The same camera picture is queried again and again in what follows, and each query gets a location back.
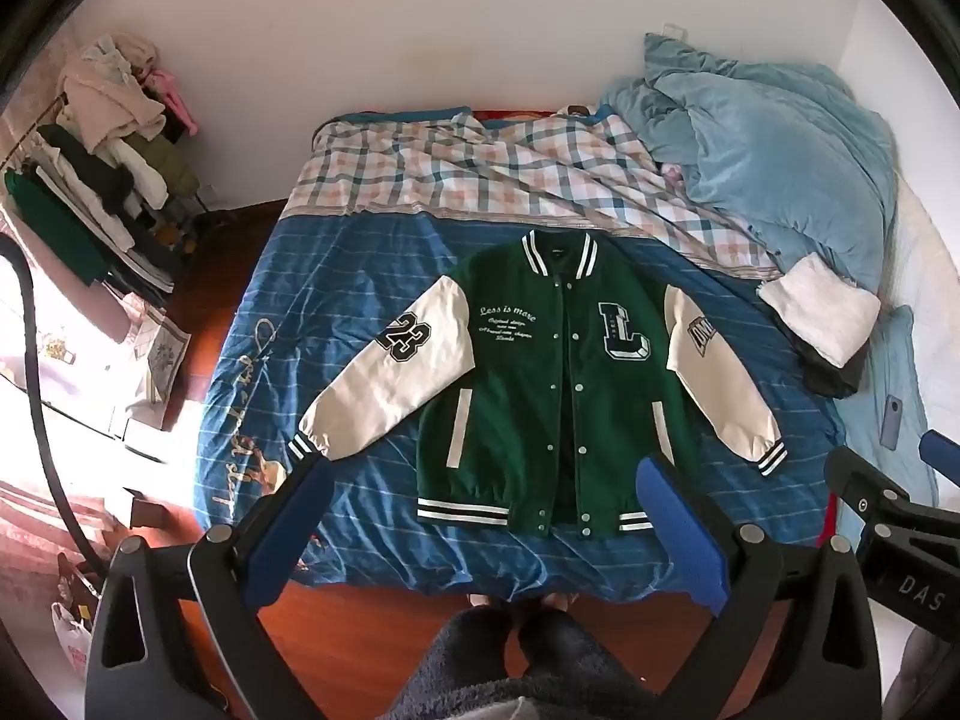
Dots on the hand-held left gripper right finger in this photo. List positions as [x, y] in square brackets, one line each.
[682, 532]

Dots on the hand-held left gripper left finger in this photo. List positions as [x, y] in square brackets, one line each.
[289, 521]

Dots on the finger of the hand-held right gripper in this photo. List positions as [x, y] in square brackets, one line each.
[941, 454]
[862, 480]

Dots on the green and white varsity jacket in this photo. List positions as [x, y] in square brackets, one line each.
[555, 382]

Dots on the clothes rack with hanging clothes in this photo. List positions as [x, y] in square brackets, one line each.
[97, 165]

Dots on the grey smartphone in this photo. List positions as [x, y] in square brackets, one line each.
[892, 420]

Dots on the light blue pillow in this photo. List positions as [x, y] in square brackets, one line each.
[892, 382]

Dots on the dark folded cloth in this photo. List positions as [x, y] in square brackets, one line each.
[832, 379]

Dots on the white folded fleece cloth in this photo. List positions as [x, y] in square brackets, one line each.
[821, 307]

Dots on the person's dark trouser legs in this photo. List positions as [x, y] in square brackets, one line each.
[517, 652]

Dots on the printed tote bag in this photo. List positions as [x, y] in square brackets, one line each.
[161, 352]

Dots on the blue striped bed sheet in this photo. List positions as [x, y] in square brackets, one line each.
[337, 292]

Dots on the white plastic bag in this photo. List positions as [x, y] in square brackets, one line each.
[71, 630]

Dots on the light blue duvet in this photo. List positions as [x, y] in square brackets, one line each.
[772, 150]

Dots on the checked blanket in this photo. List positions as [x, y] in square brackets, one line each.
[480, 165]

